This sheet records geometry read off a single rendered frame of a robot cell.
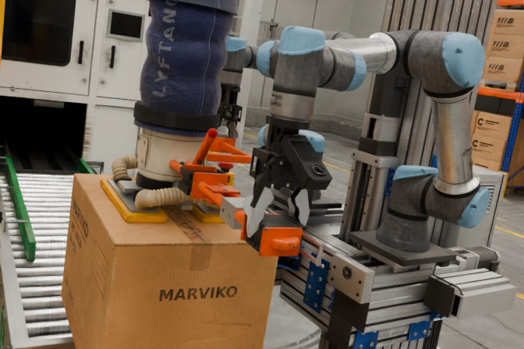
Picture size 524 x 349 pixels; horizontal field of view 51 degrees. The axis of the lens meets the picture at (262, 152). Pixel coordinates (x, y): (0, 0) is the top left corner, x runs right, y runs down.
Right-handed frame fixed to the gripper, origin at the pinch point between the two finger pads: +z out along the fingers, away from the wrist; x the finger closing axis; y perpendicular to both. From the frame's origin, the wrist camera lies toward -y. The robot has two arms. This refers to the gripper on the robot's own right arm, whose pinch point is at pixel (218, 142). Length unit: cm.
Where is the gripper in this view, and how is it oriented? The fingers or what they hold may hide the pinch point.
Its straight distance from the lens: 186.5
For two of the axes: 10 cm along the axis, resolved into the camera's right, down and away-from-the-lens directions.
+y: 4.4, 2.3, -8.7
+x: 8.9, 0.5, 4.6
